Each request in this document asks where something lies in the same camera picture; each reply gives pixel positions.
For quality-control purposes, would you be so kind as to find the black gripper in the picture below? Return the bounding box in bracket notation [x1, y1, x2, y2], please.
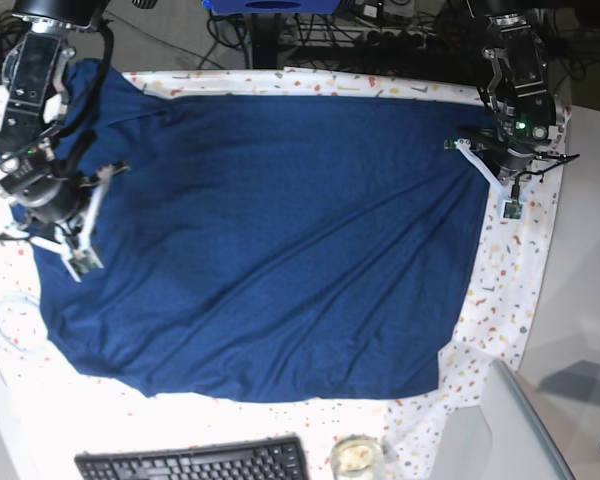
[0, 167, 98, 235]
[457, 126, 580, 177]

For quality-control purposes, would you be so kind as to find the dark blue t-shirt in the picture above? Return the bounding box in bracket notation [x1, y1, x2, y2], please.
[34, 71, 489, 403]

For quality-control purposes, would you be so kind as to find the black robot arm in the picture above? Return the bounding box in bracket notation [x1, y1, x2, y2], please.
[0, 1, 114, 228]
[461, 1, 579, 185]

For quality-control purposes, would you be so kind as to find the black power strip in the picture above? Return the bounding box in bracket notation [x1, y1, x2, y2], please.
[363, 29, 448, 51]

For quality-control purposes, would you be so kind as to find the terrazzo patterned table cloth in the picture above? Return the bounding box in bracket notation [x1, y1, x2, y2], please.
[0, 66, 573, 473]

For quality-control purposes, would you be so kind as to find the clear glass jar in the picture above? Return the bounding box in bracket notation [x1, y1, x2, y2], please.
[330, 435, 385, 480]

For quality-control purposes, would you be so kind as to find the black computer keyboard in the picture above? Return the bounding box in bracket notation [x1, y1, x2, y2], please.
[74, 436, 309, 480]

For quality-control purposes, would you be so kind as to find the coiled white cable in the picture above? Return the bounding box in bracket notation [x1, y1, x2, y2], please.
[0, 293, 46, 359]

